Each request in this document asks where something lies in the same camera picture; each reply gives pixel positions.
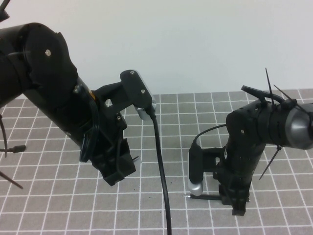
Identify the black left camera mount bracket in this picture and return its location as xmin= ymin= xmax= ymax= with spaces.
xmin=94 ymin=70 xmax=154 ymax=116

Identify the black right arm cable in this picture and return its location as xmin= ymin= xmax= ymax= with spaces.
xmin=241 ymin=85 xmax=286 ymax=101

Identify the loose black cable with plug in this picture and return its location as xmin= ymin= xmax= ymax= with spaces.
xmin=0 ymin=115 xmax=26 ymax=157

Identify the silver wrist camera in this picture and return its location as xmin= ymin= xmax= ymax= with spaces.
xmin=129 ymin=70 xmax=157 ymax=121
xmin=187 ymin=144 xmax=205 ymax=197

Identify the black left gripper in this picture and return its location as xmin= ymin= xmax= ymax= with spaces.
xmin=84 ymin=106 xmax=136 ymax=187

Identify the black left gripper ribbon cable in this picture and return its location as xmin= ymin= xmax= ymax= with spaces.
xmin=79 ymin=97 xmax=102 ymax=164

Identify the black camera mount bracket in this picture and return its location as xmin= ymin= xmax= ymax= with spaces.
xmin=94 ymin=70 xmax=154 ymax=116
xmin=199 ymin=146 xmax=228 ymax=173

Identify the black pen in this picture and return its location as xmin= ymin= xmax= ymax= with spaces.
xmin=183 ymin=193 xmax=250 ymax=203

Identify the long black zip tie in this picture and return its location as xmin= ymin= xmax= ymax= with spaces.
xmin=0 ymin=171 xmax=24 ymax=189

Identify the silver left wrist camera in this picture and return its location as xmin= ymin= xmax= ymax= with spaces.
xmin=129 ymin=70 xmax=157 ymax=121

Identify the black left camera cable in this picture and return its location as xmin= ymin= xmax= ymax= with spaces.
xmin=146 ymin=106 xmax=173 ymax=235

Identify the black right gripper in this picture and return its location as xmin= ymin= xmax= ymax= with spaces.
xmin=214 ymin=156 xmax=257 ymax=216

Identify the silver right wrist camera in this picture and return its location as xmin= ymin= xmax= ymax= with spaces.
xmin=187 ymin=144 xmax=205 ymax=197

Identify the black right camera mount bracket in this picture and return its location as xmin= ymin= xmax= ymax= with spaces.
xmin=199 ymin=146 xmax=228 ymax=173

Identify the grey grid mat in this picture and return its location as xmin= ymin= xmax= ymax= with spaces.
xmin=0 ymin=89 xmax=313 ymax=235

